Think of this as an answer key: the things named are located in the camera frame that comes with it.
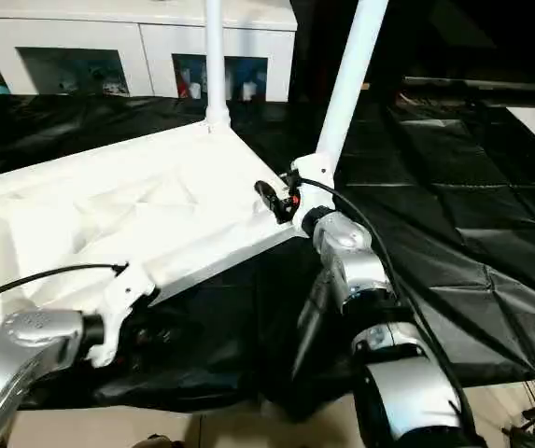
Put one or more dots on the white plastic table leg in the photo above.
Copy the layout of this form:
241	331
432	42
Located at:
346	93
216	65

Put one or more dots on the white plastic table top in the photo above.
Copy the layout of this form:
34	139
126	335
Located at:
108	205

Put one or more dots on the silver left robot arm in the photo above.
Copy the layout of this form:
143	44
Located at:
24	359

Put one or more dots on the white capped bottle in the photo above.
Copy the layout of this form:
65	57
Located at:
249	90

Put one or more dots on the small white jar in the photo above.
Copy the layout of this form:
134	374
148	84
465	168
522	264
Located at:
194	90

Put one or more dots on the black plastic mat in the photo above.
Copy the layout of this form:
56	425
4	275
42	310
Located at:
472	243

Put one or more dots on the white cabinet with glass doors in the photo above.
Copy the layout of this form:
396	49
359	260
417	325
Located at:
108	28

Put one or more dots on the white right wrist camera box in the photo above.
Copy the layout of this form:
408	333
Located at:
312	191

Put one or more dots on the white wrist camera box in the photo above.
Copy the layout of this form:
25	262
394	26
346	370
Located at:
312	191
122	303

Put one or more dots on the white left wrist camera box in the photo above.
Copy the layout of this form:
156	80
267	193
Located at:
122	303

